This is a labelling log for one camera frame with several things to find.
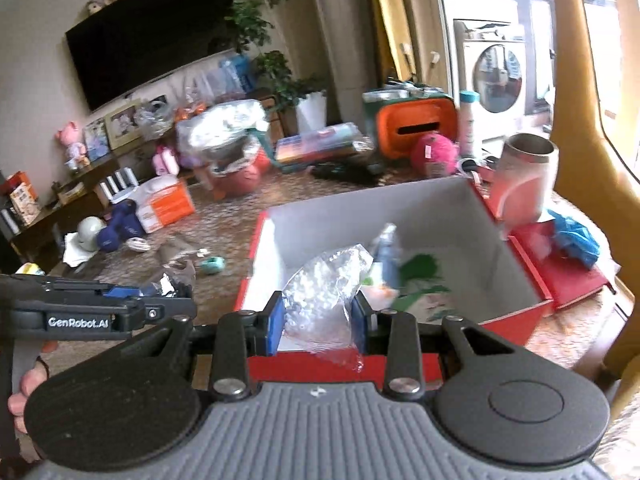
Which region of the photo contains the red cardboard box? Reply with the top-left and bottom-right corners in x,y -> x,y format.
240,178 -> 561,402

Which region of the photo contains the white tower air conditioner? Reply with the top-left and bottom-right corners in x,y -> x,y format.
316,0 -> 378,128

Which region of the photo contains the pink teddy bear figure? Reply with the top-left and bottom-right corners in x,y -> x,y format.
54,122 -> 90,172

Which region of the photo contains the yellow giraffe plush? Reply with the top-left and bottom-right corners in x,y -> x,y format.
544,0 -> 640,411

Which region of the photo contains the pink steel mug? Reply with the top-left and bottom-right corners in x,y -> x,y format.
487,133 -> 559,231

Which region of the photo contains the clear plastic bag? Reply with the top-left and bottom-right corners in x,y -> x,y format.
282,244 -> 373,373

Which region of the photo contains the yellow lidded canister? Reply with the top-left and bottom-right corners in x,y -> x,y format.
15,262 -> 44,275

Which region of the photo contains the colourful bead organizer box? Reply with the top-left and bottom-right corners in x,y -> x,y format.
274,122 -> 374,165

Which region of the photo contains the person's left hand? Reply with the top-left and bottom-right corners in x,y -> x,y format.
6,356 -> 50,434

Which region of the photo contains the blue dumbbell right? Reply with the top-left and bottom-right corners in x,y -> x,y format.
119,214 -> 146,240

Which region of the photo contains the white green wipes packet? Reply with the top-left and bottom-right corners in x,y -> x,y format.
361,223 -> 401,311

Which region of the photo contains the white bottle teal cap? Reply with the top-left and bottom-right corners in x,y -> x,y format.
458,90 -> 480,157

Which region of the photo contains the pink fuzzy plush ball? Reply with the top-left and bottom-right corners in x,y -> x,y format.
410,132 -> 459,179

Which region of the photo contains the orange tissue pack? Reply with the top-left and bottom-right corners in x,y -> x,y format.
129,174 -> 195,234

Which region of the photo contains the red notebook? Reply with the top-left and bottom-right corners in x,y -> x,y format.
511,220 -> 610,311

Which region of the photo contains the black remote control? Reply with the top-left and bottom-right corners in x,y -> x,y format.
309,162 -> 382,188

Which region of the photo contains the blue crumpled plastic bag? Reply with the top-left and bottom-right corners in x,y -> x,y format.
547,209 -> 601,269

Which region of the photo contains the black flat television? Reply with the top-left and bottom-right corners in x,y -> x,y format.
66,0 -> 235,110

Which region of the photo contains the silver foil snack bag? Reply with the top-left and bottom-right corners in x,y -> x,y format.
139,233 -> 212,298

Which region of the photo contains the white paper napkin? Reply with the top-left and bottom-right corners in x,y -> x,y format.
63,232 -> 99,268

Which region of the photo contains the orange green storage box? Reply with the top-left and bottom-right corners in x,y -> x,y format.
362,87 -> 458,160

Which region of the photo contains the yellow curtain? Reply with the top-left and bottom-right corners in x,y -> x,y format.
371,0 -> 416,82

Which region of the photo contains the potted green plant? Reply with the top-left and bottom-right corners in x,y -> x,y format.
227,0 -> 326,110

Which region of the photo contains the framed photo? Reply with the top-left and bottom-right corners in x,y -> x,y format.
104,100 -> 141,151

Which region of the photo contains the washing machine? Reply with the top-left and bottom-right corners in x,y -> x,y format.
454,20 -> 526,141

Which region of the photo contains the white wifi router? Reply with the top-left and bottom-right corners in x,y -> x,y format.
96,167 -> 140,205

